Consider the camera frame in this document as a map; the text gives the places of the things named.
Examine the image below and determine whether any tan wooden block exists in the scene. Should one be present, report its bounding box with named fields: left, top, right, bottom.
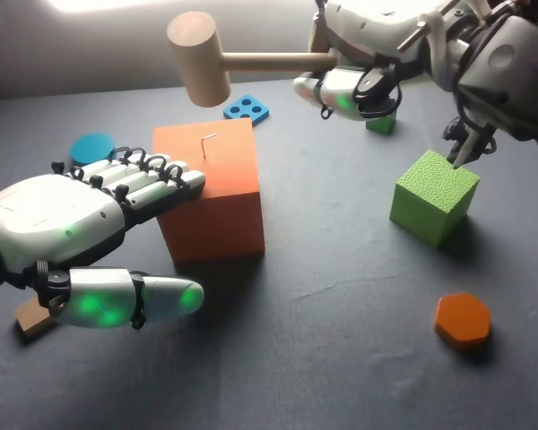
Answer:
left=15, top=297, right=57, bottom=337

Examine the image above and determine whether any large green textured cube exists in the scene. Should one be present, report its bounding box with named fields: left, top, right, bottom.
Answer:
left=388, top=150, right=481, bottom=249

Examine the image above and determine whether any small green letter cube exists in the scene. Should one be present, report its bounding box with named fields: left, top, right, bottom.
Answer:
left=366, top=111, right=397, bottom=134

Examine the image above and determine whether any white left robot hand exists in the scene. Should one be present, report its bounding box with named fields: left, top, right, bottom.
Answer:
left=0, top=146, right=206, bottom=331

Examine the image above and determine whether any wooden mallet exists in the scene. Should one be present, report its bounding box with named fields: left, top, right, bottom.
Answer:
left=166, top=12, right=337, bottom=108

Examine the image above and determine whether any grey tablecloth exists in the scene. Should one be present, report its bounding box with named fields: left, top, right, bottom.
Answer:
left=0, top=57, right=538, bottom=430

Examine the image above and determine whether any orange hexagon block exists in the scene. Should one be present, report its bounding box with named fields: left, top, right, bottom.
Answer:
left=433, top=292, right=492, bottom=351

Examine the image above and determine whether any large orange cube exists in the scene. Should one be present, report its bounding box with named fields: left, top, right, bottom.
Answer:
left=152, top=117, right=266, bottom=265

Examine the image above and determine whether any blue square four-hole block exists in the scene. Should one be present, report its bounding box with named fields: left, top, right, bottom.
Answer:
left=222, top=94, right=270, bottom=129

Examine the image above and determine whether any bent metal nail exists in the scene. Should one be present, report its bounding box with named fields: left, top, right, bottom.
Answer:
left=200, top=132, right=219, bottom=159

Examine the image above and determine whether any blue round disc block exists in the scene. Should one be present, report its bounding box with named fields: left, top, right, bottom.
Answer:
left=70, top=132, right=117, bottom=167

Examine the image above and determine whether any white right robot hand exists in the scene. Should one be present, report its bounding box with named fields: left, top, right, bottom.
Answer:
left=292, top=0, right=436, bottom=122

